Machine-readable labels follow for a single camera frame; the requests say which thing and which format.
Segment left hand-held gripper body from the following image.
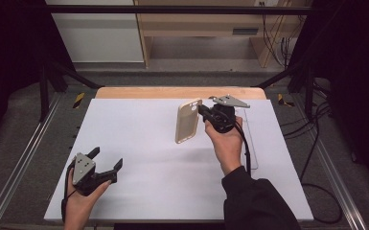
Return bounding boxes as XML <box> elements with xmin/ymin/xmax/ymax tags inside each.
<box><xmin>66</xmin><ymin>152</ymin><xmax>118</xmax><ymax>196</ymax></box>

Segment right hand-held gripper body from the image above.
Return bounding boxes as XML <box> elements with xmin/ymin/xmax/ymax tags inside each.
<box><xmin>208</xmin><ymin>94</ymin><xmax>251</xmax><ymax>134</ymax></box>

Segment beige phone case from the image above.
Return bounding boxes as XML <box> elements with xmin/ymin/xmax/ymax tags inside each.
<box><xmin>174</xmin><ymin>98</ymin><xmax>203</xmax><ymax>145</ymax></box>

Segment person's right hand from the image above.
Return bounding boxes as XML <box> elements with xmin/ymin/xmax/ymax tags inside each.
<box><xmin>204</xmin><ymin>116</ymin><xmax>244</xmax><ymax>176</ymax></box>

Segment person's left hand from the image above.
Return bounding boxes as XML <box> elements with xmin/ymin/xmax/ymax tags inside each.
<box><xmin>63</xmin><ymin>167</ymin><xmax>112</xmax><ymax>230</ymax></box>

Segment clear plastic packaging tray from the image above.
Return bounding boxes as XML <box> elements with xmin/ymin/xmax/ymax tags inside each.
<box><xmin>234</xmin><ymin>107</ymin><xmax>260</xmax><ymax>171</ymax></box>

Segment white table board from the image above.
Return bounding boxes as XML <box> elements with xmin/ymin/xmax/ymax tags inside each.
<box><xmin>43</xmin><ymin>98</ymin><xmax>314</xmax><ymax>223</ymax></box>

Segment right yellow clamp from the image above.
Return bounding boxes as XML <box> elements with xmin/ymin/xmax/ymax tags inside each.
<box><xmin>276</xmin><ymin>93</ymin><xmax>296</xmax><ymax>108</ymax></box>

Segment light wooden desk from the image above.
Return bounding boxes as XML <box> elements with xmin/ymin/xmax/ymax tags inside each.
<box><xmin>133</xmin><ymin>0</ymin><xmax>312</xmax><ymax>69</ymax></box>

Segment white cabinet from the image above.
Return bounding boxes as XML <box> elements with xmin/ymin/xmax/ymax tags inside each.
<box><xmin>44</xmin><ymin>0</ymin><xmax>145</xmax><ymax>63</ymax></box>

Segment dark curtain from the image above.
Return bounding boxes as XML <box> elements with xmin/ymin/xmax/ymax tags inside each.
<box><xmin>0</xmin><ymin>0</ymin><xmax>75</xmax><ymax>154</ymax></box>
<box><xmin>287</xmin><ymin>0</ymin><xmax>369</xmax><ymax>193</ymax></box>

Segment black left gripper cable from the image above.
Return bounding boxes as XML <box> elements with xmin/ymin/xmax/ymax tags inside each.
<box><xmin>60</xmin><ymin>161</ymin><xmax>79</xmax><ymax>223</ymax></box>

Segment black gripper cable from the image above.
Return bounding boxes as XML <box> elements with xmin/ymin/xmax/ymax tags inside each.
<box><xmin>233</xmin><ymin>120</ymin><xmax>343</xmax><ymax>225</ymax></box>
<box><xmin>60</xmin><ymin>161</ymin><xmax>79</xmax><ymax>223</ymax></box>

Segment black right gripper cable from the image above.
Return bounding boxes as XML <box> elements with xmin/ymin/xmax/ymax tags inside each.
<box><xmin>233</xmin><ymin>120</ymin><xmax>343</xmax><ymax>225</ymax></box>

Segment aluminium rail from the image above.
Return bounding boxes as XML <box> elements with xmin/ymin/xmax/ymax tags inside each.
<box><xmin>291</xmin><ymin>95</ymin><xmax>369</xmax><ymax>230</ymax></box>
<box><xmin>0</xmin><ymin>94</ymin><xmax>62</xmax><ymax>230</ymax></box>

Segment black diagonal frame strut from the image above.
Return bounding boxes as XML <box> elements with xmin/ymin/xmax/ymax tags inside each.
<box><xmin>251</xmin><ymin>62</ymin><xmax>305</xmax><ymax>90</ymax></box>
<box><xmin>46</xmin><ymin>59</ymin><xmax>105</xmax><ymax>90</ymax></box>

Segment black upright frame post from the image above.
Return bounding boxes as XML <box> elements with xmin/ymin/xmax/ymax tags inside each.
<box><xmin>38</xmin><ymin>62</ymin><xmax>50</xmax><ymax>123</ymax></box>
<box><xmin>304</xmin><ymin>66</ymin><xmax>316</xmax><ymax>120</ymax></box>

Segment black floor cables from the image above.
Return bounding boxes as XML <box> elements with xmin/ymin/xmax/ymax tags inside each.
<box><xmin>280</xmin><ymin>80</ymin><xmax>333</xmax><ymax>183</ymax></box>

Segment hanging black cable bundle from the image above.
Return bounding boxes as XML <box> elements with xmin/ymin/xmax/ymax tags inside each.
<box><xmin>260</xmin><ymin>1</ymin><xmax>302</xmax><ymax>69</ymax></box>

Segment black horizontal frame bar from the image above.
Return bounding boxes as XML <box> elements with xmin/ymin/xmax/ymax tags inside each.
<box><xmin>43</xmin><ymin>4</ymin><xmax>314</xmax><ymax>15</ymax></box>

